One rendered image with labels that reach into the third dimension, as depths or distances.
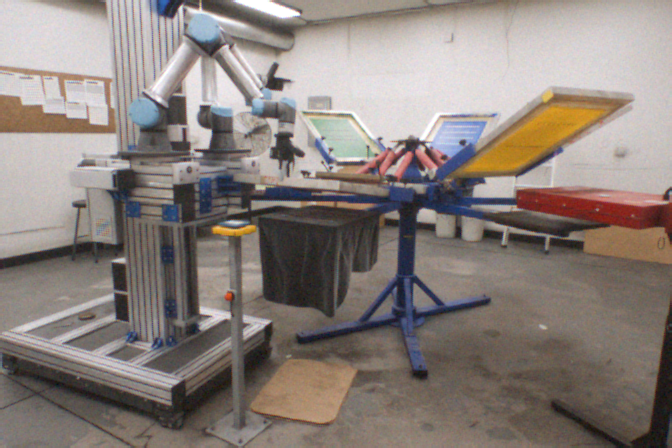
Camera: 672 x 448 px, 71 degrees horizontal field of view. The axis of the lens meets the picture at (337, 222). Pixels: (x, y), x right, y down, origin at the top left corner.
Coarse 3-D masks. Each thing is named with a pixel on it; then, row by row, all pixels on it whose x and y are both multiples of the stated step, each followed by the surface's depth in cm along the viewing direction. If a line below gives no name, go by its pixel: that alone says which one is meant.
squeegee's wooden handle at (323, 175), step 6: (318, 174) 262; (324, 174) 260; (330, 174) 258; (336, 174) 256; (342, 174) 255; (348, 174) 253; (354, 174) 251; (360, 174) 249; (366, 174) 247; (372, 174) 245; (342, 180) 260; (348, 180) 257; (354, 180) 255; (360, 180) 252; (366, 180) 249; (372, 180) 246; (378, 180) 244; (384, 180) 248
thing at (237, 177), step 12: (240, 180) 219; (252, 180) 215; (264, 180) 212; (276, 180) 208; (288, 180) 205; (300, 180) 201; (312, 180) 198; (360, 192) 208; (372, 192) 218; (384, 192) 229
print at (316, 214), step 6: (306, 210) 247; (312, 210) 248; (318, 210) 248; (324, 210) 248; (294, 216) 229; (300, 216) 229; (306, 216) 229; (312, 216) 230; (318, 216) 230; (324, 216) 230; (330, 216) 230; (336, 216) 231; (342, 216) 231; (348, 216) 232
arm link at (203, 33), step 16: (208, 16) 189; (192, 32) 188; (208, 32) 189; (192, 48) 192; (208, 48) 195; (176, 64) 192; (192, 64) 195; (160, 80) 192; (176, 80) 194; (144, 96) 191; (160, 96) 193; (144, 112) 191; (160, 112) 195
